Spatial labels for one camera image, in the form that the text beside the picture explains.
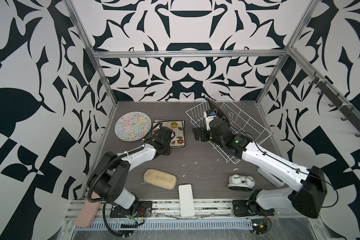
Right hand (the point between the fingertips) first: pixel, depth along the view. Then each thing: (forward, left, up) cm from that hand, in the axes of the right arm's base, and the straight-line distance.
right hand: (200, 126), depth 77 cm
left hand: (+5, +16, -13) cm, 21 cm away
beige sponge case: (-19, +22, -20) cm, 35 cm away
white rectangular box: (-33, +8, -18) cm, 39 cm away
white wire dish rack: (+14, -33, -22) cm, 42 cm away
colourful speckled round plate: (+16, +44, -22) cm, 51 cm away
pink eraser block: (-35, +54, -19) cm, 67 cm away
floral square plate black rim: (+15, +13, -20) cm, 28 cm away
